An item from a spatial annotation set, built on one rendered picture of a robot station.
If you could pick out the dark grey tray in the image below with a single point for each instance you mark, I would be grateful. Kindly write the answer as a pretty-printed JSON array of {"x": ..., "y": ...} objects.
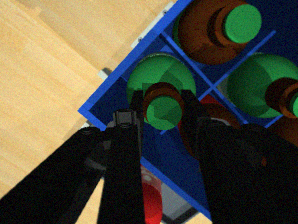
[{"x": 175, "y": 209}]

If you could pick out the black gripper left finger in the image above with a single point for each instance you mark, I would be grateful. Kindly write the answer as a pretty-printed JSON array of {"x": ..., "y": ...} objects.
[{"x": 58, "y": 189}]

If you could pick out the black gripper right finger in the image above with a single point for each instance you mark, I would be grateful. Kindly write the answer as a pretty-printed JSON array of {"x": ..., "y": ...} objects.
[{"x": 234, "y": 191}]

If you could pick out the red cola bottle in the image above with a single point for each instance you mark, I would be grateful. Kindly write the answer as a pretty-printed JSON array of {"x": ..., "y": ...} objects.
[{"x": 152, "y": 196}]

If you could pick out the brown bottle with red cap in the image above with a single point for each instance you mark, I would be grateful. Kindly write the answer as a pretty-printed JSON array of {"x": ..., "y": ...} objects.
[
  {"x": 216, "y": 110},
  {"x": 263, "y": 161}
]

